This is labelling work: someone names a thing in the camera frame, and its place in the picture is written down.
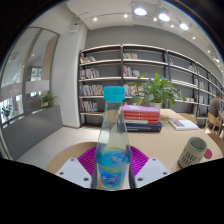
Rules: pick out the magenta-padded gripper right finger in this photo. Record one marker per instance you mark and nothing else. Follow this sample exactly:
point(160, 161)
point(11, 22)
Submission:
point(151, 171)

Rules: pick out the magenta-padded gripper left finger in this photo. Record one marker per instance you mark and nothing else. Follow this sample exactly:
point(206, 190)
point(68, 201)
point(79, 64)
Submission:
point(71, 171)

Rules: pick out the clear bottle with blue cap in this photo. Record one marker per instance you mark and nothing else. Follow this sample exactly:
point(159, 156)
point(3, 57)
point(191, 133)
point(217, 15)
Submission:
point(113, 160)

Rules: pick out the green mug with oval pattern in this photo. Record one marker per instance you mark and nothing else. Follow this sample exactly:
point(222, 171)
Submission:
point(191, 153)

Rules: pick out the red book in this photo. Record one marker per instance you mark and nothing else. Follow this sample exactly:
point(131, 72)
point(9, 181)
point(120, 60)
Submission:
point(141, 118)

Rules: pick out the white magazine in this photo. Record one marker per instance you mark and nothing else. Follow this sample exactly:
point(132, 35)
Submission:
point(183, 124)

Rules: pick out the flat round red coaster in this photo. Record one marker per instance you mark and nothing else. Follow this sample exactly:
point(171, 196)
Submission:
point(208, 154)

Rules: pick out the pink book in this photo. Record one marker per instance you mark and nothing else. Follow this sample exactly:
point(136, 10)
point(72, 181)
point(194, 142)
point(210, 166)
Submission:
point(141, 109)

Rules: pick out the small plant by window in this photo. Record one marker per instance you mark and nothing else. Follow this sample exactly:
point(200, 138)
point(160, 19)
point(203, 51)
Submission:
point(46, 99)

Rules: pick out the group of slatted wooden chairs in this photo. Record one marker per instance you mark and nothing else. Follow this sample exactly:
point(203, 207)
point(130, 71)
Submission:
point(213, 123)

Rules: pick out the green potted plant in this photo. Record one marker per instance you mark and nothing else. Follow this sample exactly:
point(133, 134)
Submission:
point(156, 90)

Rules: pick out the person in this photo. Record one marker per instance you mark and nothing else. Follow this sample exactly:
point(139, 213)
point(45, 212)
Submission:
point(216, 106)

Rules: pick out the grey bookshelf unit with books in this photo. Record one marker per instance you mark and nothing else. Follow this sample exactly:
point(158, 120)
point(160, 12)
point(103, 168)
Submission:
point(100, 71)

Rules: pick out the group of ceiling lights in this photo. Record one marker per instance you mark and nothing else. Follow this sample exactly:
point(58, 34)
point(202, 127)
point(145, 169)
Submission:
point(140, 11)

